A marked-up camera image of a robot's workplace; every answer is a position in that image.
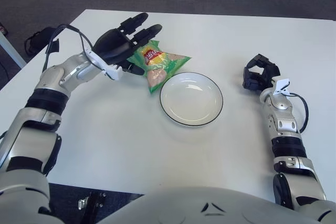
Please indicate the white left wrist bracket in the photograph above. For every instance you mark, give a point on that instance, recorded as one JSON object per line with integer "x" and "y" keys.
{"x": 110, "y": 70}

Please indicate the black backpack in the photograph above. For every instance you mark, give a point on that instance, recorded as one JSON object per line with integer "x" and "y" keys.
{"x": 39, "y": 37}

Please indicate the dark floor device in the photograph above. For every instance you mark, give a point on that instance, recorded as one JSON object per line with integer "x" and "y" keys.
{"x": 2, "y": 28}

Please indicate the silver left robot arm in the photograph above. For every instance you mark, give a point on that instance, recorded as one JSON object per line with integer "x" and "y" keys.
{"x": 52, "y": 77}

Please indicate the white table leg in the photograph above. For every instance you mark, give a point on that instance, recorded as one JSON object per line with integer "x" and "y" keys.
{"x": 10, "y": 51}

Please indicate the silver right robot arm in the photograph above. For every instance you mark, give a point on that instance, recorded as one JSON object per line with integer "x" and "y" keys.
{"x": 284, "y": 123}

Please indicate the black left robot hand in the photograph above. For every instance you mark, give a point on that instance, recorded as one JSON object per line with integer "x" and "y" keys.
{"x": 115, "y": 43}

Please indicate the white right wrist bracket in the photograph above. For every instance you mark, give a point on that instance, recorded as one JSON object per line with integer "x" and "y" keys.
{"x": 281, "y": 85}

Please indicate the silver robot torso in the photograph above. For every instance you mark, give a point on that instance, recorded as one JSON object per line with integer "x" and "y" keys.
{"x": 210, "y": 205}

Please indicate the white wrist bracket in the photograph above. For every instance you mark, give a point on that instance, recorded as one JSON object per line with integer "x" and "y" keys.
{"x": 281, "y": 85}
{"x": 110, "y": 70}

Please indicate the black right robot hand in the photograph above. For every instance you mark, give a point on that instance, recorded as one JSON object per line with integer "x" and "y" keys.
{"x": 253, "y": 83}

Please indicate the green potato chips bag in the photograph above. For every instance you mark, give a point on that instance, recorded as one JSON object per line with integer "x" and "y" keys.
{"x": 157, "y": 61}

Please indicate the white plate with black rim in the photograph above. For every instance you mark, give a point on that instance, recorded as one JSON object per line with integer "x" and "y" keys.
{"x": 191, "y": 100}

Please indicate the black stand bracket with buckle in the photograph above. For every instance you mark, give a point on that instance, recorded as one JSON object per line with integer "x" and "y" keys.
{"x": 92, "y": 205}

